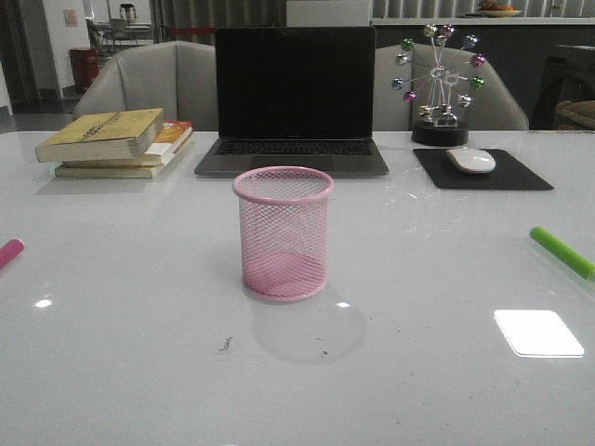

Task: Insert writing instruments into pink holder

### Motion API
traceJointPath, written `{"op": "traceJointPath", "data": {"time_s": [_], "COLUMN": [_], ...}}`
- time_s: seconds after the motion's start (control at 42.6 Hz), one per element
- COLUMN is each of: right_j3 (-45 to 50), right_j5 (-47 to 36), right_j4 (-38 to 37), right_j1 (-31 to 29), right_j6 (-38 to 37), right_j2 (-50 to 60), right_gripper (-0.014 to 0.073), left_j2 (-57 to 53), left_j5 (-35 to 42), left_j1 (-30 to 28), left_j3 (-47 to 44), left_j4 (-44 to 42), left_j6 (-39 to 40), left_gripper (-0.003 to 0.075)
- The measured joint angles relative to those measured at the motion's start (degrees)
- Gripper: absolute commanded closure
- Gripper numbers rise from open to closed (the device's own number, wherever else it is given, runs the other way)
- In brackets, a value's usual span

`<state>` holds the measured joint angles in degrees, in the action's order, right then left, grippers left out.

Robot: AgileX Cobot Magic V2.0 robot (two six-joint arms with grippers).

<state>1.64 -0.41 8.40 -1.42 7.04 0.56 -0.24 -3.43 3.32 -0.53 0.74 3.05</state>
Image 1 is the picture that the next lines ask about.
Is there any grey armchair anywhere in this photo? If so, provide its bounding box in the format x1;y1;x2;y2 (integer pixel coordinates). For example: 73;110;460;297
373;43;528;131
73;41;218;131

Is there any pink red marker pen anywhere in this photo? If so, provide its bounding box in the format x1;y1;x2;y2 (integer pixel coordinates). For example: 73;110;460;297
0;238;24;269

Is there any pink mesh pen holder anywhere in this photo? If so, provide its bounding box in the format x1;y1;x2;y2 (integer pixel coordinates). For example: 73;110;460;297
232;165;334;302

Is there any yellow top book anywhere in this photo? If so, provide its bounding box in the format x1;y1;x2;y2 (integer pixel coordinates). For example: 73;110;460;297
35;108;164;163

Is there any white computer mouse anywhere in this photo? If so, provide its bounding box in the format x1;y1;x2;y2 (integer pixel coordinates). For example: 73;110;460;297
445;148;496;174

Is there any fruit bowl on counter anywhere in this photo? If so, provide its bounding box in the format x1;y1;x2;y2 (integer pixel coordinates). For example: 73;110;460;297
478;0;522;18

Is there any red trash bin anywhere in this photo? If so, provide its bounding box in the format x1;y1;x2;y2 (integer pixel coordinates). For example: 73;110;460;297
69;47;99;93

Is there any green marker pen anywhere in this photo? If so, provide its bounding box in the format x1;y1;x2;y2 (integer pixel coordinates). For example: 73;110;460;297
529;227;594;282

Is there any ferris wheel kinetic desk toy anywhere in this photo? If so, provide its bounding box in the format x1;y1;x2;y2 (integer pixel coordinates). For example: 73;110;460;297
390;23;486;146

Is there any pale bottom book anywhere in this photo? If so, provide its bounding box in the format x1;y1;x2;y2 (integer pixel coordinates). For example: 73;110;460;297
53;142;192;179

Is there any black mouse pad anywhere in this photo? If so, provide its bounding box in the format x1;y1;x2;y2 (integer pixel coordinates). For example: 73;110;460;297
414;149;553;191

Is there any grey left armchair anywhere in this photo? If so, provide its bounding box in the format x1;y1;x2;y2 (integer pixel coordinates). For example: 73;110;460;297
73;41;218;131

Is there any orange white middle book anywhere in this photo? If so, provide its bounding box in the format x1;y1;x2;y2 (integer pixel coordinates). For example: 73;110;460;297
63;120;193;167

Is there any grey open laptop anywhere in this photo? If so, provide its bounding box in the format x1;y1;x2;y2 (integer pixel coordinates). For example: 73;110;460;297
194;26;389;177

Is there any grey right armchair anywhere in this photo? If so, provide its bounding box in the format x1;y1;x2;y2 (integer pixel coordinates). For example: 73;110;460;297
373;43;528;131

